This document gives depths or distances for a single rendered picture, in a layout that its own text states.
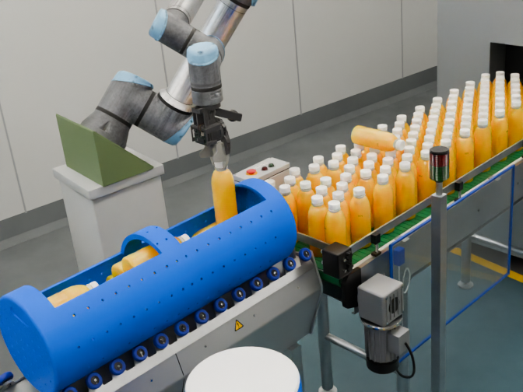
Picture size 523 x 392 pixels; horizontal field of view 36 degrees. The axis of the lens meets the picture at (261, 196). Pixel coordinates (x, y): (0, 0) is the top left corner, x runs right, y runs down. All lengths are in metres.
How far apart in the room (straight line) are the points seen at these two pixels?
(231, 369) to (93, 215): 1.20
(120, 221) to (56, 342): 1.11
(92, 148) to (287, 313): 0.94
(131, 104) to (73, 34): 2.15
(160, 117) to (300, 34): 3.23
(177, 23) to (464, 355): 2.09
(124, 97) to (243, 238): 0.93
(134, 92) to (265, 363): 1.38
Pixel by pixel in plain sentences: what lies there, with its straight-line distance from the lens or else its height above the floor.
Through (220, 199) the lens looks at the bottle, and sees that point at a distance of 2.45.
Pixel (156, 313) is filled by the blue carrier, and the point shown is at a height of 1.08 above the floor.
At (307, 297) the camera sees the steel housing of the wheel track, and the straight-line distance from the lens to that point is 2.62.
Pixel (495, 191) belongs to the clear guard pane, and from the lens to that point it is 3.18.
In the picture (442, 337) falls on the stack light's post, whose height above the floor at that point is 0.54.
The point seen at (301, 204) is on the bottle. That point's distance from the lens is 2.75.
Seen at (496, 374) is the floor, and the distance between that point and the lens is 3.67.
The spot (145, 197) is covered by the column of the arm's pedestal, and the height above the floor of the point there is 0.99.
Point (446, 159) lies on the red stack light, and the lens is 2.58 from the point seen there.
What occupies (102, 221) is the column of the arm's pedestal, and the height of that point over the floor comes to 0.96.
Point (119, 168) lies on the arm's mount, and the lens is 2.97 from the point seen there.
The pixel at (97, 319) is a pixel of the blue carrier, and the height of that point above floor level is 1.15.
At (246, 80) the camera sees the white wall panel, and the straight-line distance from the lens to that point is 5.89.
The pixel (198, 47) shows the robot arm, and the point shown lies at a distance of 2.31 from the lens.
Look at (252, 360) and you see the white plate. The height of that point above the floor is 1.04.
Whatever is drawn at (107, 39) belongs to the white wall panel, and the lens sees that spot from 5.25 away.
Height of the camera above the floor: 2.25
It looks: 25 degrees down
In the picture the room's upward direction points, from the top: 6 degrees counter-clockwise
